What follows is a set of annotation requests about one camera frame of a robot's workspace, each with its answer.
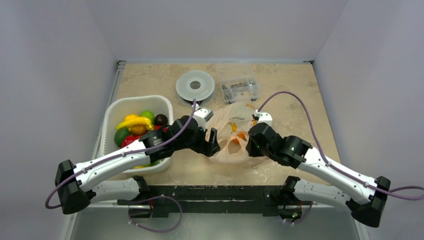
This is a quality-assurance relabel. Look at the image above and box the orange printed plastic bag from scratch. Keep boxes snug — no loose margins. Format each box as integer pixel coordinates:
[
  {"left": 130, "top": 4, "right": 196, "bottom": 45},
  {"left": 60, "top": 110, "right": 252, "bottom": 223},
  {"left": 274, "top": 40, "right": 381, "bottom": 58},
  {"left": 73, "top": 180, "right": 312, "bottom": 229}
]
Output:
[{"left": 206, "top": 102, "right": 266, "bottom": 166}]

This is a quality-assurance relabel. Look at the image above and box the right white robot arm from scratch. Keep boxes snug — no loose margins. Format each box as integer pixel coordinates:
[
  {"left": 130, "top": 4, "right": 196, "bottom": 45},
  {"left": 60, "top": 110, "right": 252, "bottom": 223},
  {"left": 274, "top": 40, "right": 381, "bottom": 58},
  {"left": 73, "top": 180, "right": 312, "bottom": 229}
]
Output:
[{"left": 246, "top": 122, "right": 391, "bottom": 228}]

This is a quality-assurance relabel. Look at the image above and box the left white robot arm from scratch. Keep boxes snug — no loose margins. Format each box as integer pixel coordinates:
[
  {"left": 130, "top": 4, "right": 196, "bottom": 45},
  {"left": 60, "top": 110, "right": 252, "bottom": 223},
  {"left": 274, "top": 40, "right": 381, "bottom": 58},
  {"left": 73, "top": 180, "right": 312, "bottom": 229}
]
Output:
[{"left": 54, "top": 115, "right": 221, "bottom": 215}]

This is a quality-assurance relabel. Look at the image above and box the orange fake fruit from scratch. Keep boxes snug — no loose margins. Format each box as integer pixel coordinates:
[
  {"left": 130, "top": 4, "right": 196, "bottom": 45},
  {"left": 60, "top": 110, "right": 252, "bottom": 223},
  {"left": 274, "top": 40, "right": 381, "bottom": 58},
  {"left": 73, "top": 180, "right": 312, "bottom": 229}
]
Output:
[{"left": 231, "top": 131, "right": 247, "bottom": 145}]

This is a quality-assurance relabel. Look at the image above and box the dark brown plum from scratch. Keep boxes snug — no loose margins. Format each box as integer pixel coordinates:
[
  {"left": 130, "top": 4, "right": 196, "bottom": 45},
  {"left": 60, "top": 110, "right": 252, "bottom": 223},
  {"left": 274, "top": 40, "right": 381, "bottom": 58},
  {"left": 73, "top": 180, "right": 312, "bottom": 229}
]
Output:
[{"left": 154, "top": 114, "right": 169, "bottom": 126}]

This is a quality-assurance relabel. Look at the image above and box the small green lime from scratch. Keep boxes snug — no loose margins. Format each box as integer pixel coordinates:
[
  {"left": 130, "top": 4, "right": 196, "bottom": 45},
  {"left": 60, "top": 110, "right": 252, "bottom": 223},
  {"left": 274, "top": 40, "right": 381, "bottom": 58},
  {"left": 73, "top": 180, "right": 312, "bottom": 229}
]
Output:
[{"left": 140, "top": 110, "right": 155, "bottom": 123}]

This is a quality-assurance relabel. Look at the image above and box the grey filament spool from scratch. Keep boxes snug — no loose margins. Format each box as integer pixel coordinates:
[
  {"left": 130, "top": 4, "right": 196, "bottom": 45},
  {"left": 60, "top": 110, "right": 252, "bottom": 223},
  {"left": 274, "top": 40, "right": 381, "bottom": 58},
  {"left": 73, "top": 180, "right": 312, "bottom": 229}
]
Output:
[{"left": 175, "top": 70, "right": 215, "bottom": 106}]

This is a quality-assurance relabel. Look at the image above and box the clear screw organizer box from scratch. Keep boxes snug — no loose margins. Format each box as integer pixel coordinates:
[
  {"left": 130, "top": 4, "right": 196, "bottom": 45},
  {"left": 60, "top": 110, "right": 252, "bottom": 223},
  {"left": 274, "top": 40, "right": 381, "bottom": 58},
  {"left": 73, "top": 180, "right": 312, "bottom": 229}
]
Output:
[{"left": 216, "top": 63, "right": 262, "bottom": 104}]

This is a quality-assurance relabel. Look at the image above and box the yellow banana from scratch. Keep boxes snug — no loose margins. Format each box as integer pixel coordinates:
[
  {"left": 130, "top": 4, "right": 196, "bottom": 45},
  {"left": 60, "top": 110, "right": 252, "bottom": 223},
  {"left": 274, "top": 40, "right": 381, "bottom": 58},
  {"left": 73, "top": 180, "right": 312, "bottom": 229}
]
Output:
[{"left": 116, "top": 116, "right": 154, "bottom": 131}]

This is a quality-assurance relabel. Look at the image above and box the red strawberry fruit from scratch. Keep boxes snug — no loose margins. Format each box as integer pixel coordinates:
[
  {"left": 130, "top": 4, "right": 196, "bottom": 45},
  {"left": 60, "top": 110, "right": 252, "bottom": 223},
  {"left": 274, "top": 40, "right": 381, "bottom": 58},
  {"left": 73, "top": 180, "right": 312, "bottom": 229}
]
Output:
[{"left": 120, "top": 135, "right": 140, "bottom": 148}]

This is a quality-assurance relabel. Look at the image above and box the white plastic basket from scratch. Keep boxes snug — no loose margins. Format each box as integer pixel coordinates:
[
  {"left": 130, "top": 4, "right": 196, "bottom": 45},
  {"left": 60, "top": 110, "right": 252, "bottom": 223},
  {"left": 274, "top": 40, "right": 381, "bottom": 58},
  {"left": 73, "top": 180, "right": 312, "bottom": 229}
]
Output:
[{"left": 96, "top": 95, "right": 174, "bottom": 158}]

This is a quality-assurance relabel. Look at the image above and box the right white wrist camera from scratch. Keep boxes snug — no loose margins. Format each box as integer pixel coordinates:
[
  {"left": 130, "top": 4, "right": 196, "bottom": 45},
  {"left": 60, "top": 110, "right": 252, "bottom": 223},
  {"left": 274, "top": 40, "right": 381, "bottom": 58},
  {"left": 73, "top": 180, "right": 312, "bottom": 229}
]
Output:
[{"left": 252, "top": 109, "right": 273, "bottom": 126}]

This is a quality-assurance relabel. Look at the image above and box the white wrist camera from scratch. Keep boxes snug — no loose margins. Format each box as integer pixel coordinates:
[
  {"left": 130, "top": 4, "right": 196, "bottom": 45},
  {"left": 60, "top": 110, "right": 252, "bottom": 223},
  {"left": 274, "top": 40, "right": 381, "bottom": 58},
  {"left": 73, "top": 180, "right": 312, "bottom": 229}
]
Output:
[
  {"left": 252, "top": 109, "right": 273, "bottom": 126},
  {"left": 192, "top": 103, "right": 214, "bottom": 131}
]

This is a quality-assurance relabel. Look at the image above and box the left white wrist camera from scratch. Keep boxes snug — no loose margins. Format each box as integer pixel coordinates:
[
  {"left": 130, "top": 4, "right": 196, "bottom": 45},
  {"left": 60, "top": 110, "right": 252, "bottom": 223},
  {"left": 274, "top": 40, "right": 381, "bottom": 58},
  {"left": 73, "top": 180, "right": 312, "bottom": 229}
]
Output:
[{"left": 192, "top": 103, "right": 214, "bottom": 131}]

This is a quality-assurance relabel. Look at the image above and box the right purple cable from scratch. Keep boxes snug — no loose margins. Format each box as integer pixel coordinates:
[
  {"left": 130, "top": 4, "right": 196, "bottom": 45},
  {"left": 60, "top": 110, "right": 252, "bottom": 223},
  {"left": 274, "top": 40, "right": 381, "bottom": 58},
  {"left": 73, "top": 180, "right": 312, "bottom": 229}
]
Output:
[{"left": 256, "top": 91, "right": 424, "bottom": 202}]

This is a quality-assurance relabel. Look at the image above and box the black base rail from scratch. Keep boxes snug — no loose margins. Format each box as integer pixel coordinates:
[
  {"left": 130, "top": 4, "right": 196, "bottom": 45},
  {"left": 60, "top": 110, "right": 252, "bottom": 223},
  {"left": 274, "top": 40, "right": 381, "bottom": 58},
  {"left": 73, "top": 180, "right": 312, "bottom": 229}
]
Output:
[{"left": 117, "top": 176, "right": 311, "bottom": 219}]

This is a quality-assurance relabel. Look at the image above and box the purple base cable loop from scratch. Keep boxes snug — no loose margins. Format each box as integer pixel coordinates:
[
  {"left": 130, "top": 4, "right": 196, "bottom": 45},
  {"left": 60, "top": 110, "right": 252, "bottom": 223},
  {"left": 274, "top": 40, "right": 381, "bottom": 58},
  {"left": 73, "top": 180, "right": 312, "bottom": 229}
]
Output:
[{"left": 127, "top": 193, "right": 185, "bottom": 233}]

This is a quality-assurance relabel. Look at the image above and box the aluminium frame rail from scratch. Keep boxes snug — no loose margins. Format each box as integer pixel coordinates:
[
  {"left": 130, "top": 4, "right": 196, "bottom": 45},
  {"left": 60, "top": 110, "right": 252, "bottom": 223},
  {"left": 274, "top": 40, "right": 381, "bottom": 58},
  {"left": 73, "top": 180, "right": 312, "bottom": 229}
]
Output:
[{"left": 59, "top": 60, "right": 127, "bottom": 240}]

